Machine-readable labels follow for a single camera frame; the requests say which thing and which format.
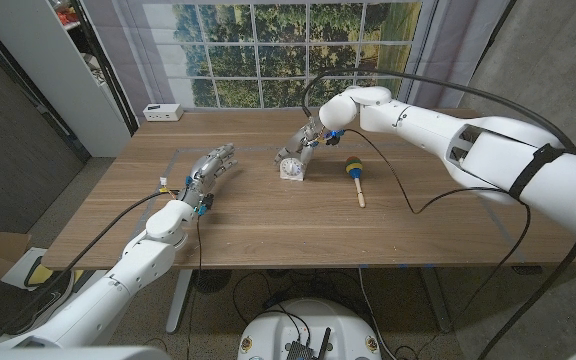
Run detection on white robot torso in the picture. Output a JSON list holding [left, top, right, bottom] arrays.
[[237, 298, 383, 360]]

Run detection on white shelf cabinet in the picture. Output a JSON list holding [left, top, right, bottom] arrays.
[[0, 0, 137, 159]]

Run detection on red shelf item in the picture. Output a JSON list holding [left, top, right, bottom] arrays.
[[55, 4, 82, 26]]

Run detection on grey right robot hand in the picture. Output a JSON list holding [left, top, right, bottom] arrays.
[[273, 117, 332, 166]]

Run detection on white kitchen timer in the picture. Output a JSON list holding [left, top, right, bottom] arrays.
[[278, 149, 307, 182]]

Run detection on white board with yellow print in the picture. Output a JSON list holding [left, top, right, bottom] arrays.
[[0, 247, 112, 296]]

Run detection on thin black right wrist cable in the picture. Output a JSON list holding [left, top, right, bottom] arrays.
[[340, 128, 533, 351]]

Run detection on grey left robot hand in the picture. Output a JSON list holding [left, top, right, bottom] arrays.
[[179, 142, 239, 207]]

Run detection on white floor cable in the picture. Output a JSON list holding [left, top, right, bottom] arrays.
[[357, 267, 387, 360]]

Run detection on black round floor fan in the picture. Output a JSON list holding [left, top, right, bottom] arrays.
[[191, 268, 233, 295]]

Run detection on printed window backdrop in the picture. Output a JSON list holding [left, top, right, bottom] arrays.
[[80, 0, 514, 121]]

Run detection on thin black left wrist cable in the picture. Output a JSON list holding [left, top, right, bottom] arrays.
[[185, 212, 204, 360]]

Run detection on black arm strap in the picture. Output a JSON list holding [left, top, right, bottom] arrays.
[[507, 143, 572, 202]]

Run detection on black device with antenna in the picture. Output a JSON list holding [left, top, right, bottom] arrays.
[[286, 327, 333, 360]]

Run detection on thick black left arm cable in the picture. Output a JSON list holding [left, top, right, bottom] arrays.
[[0, 189, 182, 346]]

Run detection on grey metal table leg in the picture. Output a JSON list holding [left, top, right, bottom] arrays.
[[165, 268, 194, 335], [420, 267, 453, 334]]

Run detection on black sneaker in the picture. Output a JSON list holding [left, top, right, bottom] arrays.
[[0, 272, 77, 336]]

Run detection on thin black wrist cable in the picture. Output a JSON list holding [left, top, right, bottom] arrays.
[[185, 212, 204, 360], [340, 128, 533, 351]]

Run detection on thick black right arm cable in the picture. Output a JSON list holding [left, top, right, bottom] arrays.
[[300, 67, 576, 360]]

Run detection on colourful striped wooden maraca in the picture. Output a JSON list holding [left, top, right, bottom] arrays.
[[343, 155, 367, 209]]

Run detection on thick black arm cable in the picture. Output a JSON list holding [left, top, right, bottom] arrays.
[[0, 189, 182, 346], [300, 67, 576, 360]]

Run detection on white power strip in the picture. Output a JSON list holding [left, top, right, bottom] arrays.
[[142, 103, 185, 123]]

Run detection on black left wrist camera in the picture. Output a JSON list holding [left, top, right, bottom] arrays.
[[196, 193, 215, 216]]

